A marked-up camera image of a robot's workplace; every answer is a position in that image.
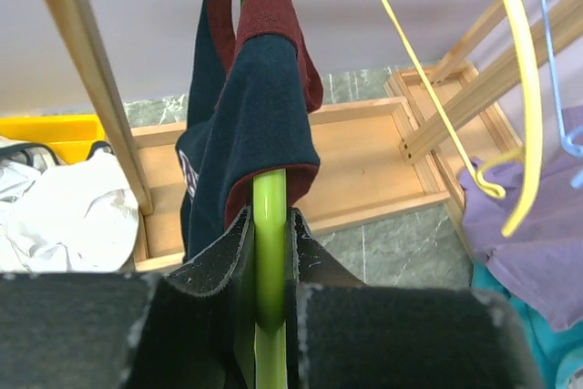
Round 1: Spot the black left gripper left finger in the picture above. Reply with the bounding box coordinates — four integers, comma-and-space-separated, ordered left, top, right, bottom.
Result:
1, 210, 254, 388

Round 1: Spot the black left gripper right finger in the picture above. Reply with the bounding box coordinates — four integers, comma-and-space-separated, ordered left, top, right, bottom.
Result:
285, 208, 545, 388

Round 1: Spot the navy maroon tank top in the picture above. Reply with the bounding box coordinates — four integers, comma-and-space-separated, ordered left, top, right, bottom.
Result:
176, 0, 323, 258

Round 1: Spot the green hanger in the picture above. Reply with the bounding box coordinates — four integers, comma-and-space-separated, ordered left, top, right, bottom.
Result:
240, 0, 289, 389

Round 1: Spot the yellow hanger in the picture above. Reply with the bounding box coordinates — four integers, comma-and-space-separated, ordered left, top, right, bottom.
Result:
357, 0, 544, 239

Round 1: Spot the light blue hanger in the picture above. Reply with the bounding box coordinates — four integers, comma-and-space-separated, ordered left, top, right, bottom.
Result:
532, 0, 583, 189

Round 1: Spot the white garment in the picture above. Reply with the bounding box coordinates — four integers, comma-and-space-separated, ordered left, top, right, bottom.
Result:
1, 138, 139, 272

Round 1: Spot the wooden clothes rack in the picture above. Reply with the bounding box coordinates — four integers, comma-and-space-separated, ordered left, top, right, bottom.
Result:
384, 60, 525, 267
22, 0, 575, 274

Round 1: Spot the purple t-shirt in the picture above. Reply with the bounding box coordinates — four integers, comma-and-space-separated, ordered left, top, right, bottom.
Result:
456, 104, 583, 333

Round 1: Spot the turquoise t-shirt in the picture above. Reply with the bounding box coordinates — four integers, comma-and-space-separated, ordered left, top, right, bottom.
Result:
471, 262, 582, 389

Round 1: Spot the yellow plastic bin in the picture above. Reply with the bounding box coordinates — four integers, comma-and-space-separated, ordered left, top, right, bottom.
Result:
1, 115, 107, 164

